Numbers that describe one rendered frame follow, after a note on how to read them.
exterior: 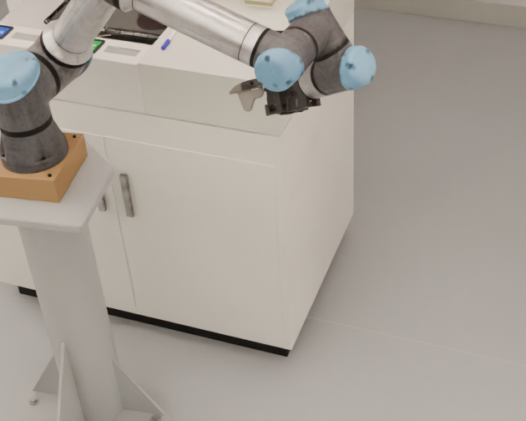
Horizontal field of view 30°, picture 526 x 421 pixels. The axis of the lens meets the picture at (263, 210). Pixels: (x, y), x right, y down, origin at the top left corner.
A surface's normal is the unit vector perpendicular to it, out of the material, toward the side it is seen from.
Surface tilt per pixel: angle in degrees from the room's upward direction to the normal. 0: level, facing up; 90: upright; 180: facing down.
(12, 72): 8
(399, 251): 0
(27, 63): 8
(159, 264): 90
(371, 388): 0
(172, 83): 90
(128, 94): 90
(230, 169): 90
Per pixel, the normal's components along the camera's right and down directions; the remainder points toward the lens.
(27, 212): -0.06, -0.77
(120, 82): -0.34, 0.62
